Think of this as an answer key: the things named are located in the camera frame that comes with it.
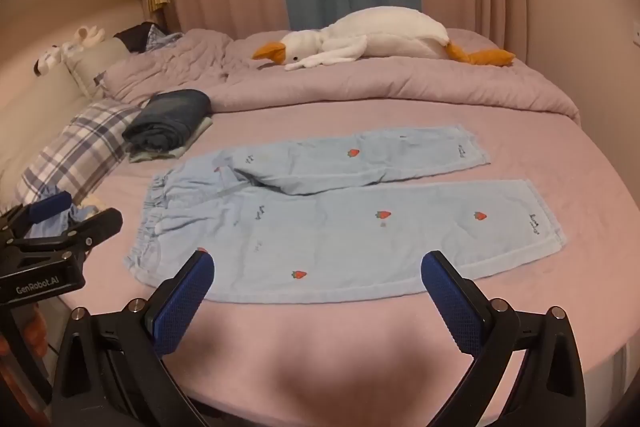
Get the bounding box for folded dark blue jeans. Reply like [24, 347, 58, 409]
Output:
[121, 89, 213, 154]

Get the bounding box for grey pillow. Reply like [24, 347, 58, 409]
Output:
[64, 38, 133, 100]

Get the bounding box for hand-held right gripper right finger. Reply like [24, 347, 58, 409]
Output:
[420, 250, 587, 427]

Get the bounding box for white goose plush toy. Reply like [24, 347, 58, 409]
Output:
[251, 7, 517, 72]

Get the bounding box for lilac quilt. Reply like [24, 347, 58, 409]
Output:
[95, 28, 582, 126]

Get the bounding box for beige padded headboard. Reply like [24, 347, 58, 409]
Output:
[0, 0, 151, 208]

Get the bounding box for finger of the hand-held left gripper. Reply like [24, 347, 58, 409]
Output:
[15, 208, 124, 258]
[0, 191, 74, 233]

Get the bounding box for light blue strawberry print pants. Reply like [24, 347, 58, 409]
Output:
[124, 124, 568, 305]

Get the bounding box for pink sheeted bed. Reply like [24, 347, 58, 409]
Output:
[0, 27, 640, 427]

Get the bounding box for dark clothing pile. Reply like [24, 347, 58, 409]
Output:
[114, 22, 183, 54]

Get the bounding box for red object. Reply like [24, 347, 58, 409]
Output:
[22, 307, 51, 349]

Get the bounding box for crumpled blue cloth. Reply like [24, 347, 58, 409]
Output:
[30, 202, 108, 239]

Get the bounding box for small white plush toy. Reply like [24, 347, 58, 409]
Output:
[34, 24, 106, 78]

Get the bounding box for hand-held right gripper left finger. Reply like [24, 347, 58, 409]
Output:
[50, 251, 216, 427]

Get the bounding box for plaid pillow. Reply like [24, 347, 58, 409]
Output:
[10, 99, 151, 212]

